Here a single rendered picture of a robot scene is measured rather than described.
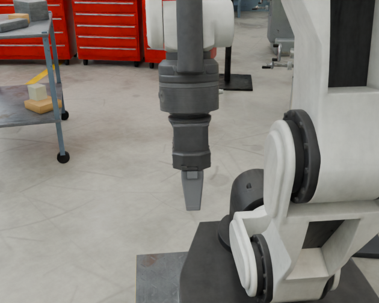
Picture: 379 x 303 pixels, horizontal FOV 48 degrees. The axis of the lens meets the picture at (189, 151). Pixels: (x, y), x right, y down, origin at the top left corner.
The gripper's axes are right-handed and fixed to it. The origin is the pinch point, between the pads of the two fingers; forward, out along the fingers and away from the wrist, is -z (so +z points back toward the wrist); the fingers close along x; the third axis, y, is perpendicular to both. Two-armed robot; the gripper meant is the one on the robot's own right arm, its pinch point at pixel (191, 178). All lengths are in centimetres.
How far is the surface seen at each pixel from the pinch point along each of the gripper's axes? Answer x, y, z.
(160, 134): -247, -14, -45
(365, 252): -109, 82, -74
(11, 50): -434, -184, 18
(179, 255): -60, -2, -45
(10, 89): -257, -124, -9
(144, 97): -330, -30, -27
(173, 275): -51, -4, -47
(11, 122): -194, -102, -23
